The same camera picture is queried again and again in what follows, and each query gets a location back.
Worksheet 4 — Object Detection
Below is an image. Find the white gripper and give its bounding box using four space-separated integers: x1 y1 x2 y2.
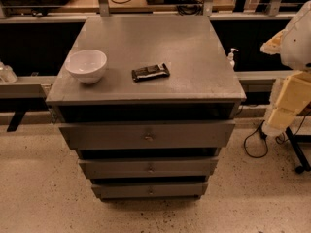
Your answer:
260 1 311 136

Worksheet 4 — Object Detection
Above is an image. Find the grey top drawer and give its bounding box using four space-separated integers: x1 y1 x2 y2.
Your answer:
59 120 235 150

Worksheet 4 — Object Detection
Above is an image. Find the grey drawer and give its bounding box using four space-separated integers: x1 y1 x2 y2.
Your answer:
91 182 208 199
79 156 218 179
59 120 235 150

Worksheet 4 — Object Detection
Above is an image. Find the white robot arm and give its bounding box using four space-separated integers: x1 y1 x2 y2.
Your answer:
260 1 311 136

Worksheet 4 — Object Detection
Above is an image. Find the grey middle drawer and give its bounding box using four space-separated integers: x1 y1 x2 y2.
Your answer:
79 156 218 179

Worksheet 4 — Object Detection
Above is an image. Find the grey drawer cabinet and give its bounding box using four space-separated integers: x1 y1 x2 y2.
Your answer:
47 16 246 200

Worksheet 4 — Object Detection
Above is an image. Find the grey bottom drawer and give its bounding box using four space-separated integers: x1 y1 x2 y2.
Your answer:
91 182 208 199

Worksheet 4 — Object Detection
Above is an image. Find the white pump bottle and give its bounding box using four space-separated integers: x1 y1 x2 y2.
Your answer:
227 48 239 69

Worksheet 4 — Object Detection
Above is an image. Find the black stand leg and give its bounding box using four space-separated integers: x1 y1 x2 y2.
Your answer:
286 127 311 174

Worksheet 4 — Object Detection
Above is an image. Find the black snack bar wrapper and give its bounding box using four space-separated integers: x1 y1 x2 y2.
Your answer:
131 63 170 83

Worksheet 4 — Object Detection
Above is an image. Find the white ceramic bowl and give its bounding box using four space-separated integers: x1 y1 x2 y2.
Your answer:
65 50 107 84

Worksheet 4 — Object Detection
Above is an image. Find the black floor cable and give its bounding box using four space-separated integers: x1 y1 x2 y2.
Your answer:
243 119 269 159

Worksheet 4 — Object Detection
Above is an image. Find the grey metal rail frame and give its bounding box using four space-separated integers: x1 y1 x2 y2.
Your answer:
0 0 311 99

